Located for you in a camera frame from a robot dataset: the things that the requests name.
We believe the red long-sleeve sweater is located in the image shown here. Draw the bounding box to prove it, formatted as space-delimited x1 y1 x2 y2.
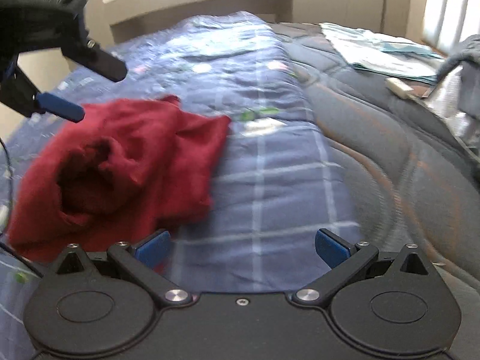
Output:
7 96 230 263

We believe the blue plaid floral quilt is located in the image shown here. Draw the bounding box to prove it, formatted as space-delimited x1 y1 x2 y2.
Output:
1 12 360 359

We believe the dark grey quilted mattress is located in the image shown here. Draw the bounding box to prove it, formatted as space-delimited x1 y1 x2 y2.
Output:
273 23 479 359

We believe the white charger adapter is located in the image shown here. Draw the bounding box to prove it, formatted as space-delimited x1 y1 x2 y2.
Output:
385 77 413 99

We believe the silver foil bag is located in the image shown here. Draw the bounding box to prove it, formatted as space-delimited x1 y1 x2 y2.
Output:
425 66 479 161

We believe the light blue folded cloth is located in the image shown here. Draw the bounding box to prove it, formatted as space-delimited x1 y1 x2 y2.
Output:
320 23 444 85

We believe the grey quilted blanket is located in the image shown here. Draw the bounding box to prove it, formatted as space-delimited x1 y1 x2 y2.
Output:
437 34 480 119

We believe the padded headboard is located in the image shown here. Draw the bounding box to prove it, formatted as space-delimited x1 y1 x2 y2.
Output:
421 0 480 55

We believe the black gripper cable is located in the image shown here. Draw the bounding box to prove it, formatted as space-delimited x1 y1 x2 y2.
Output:
0 136 43 277

